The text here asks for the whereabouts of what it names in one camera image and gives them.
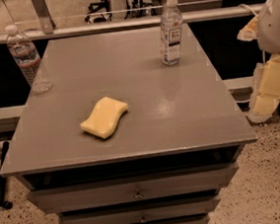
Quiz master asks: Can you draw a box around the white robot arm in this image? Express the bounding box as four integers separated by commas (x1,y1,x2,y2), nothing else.
237,0,280,123

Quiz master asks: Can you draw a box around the metal window rail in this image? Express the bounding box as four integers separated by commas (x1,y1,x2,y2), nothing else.
0,3,268,45

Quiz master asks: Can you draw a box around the grey drawer cabinet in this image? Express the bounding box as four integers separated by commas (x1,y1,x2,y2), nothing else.
1,28,256,220

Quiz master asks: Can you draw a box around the black office chair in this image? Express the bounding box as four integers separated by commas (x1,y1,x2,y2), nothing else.
85,0,112,24

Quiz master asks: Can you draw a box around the yellow sponge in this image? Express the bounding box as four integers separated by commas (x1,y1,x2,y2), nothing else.
80,97,129,139

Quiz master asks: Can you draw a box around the clear water bottle red label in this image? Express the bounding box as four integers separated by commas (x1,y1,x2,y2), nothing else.
5,24,53,94

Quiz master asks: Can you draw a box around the top grey drawer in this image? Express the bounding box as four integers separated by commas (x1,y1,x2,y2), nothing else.
28,163,239,214

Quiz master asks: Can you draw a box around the middle grey drawer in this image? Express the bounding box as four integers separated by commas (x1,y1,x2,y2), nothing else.
60,195,220,224

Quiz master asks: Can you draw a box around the clear bottle with blue label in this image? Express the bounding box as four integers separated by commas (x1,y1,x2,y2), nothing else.
160,0,183,65

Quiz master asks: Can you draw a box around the white cable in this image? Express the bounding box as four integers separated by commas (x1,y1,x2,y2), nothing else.
238,2,258,19

